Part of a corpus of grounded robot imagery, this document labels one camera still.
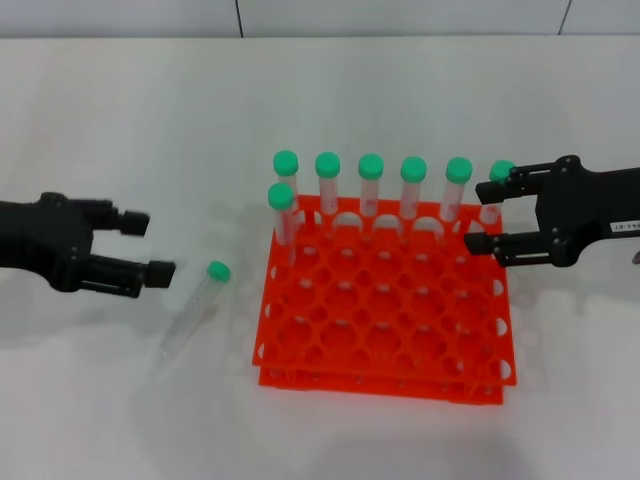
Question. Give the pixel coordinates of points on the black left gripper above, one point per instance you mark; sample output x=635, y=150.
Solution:
x=45, y=240

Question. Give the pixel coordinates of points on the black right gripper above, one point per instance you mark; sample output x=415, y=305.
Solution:
x=580, y=210

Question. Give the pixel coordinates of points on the clear graduated tube green cap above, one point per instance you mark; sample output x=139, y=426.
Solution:
x=197, y=300

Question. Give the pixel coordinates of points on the clear test tube green cap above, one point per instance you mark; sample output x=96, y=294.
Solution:
x=285, y=162
x=370, y=166
x=327, y=164
x=413, y=169
x=500, y=169
x=280, y=196
x=458, y=170

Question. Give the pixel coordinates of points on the orange plastic test tube rack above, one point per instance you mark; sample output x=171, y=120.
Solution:
x=380, y=310

